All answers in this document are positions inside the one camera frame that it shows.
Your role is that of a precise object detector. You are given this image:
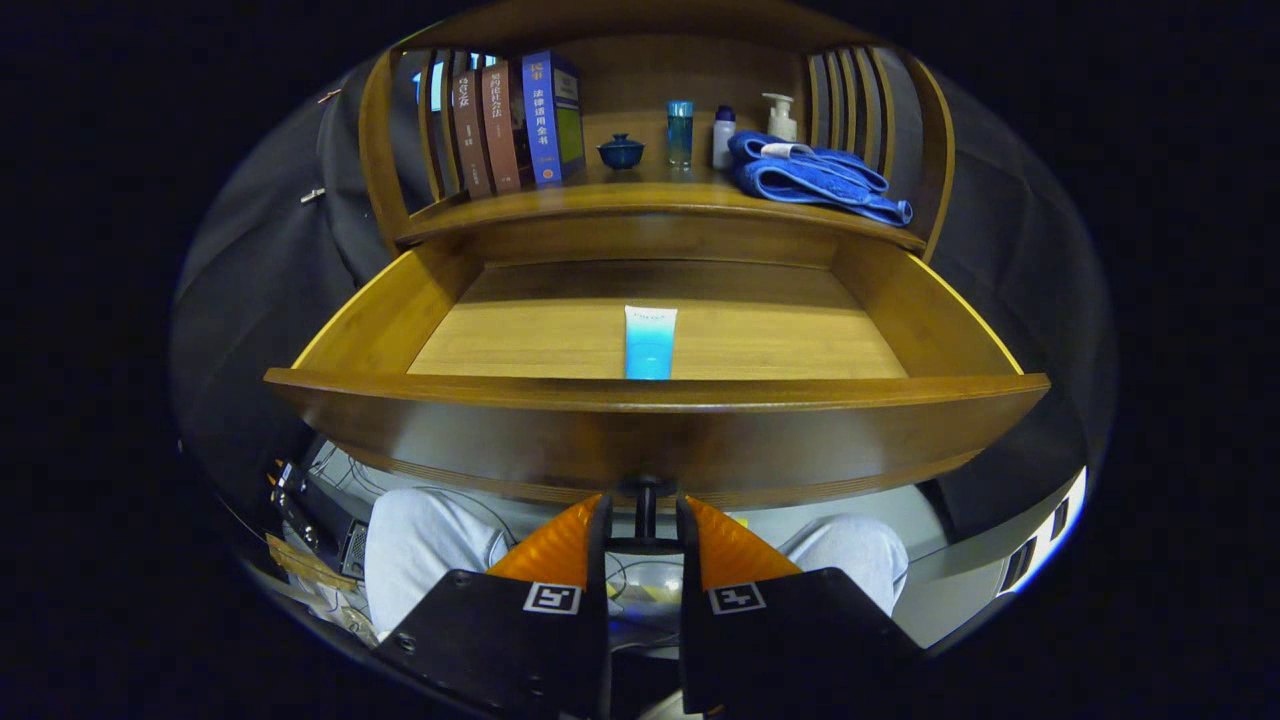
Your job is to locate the folded blue towel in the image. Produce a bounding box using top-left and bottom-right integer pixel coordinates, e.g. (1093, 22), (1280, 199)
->
(727, 131), (914, 227)

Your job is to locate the person's right leg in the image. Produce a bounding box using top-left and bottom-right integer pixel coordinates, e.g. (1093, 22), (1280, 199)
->
(780, 514), (911, 616)

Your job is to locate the brown cardboard piece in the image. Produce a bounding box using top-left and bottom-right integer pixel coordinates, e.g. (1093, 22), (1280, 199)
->
(265, 533), (356, 591)

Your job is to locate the blue squeeze tube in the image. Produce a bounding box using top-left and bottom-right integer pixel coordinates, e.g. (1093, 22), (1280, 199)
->
(624, 305), (678, 381)

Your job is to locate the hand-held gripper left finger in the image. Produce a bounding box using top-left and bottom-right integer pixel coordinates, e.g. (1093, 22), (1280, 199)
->
(375, 493), (613, 720)

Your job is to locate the white appliance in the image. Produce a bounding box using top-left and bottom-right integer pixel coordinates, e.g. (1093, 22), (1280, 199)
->
(893, 466), (1088, 651)

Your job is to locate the brown book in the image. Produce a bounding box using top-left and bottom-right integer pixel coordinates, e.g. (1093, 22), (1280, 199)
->
(480, 60), (523, 195)
(450, 68), (493, 199)

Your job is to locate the person's leg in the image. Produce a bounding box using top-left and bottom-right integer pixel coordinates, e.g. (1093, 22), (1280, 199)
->
(364, 488), (511, 641)
(780, 514), (911, 616)

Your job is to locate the thick blue book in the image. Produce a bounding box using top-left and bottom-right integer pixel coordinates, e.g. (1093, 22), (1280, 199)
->
(520, 50), (587, 190)

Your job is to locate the wooden drawer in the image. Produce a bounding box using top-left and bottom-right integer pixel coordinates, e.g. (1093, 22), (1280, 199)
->
(263, 215), (1051, 546)

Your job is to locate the person's left leg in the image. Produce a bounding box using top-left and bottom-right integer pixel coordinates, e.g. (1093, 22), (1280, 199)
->
(364, 488), (511, 641)

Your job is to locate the wooden cabinet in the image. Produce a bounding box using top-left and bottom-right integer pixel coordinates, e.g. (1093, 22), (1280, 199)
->
(358, 0), (956, 266)

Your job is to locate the wooden countertop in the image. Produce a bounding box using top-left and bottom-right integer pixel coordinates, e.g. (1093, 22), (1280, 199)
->
(395, 160), (926, 251)

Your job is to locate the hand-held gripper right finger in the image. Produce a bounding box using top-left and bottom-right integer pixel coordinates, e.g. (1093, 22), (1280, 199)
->
(676, 495), (926, 719)

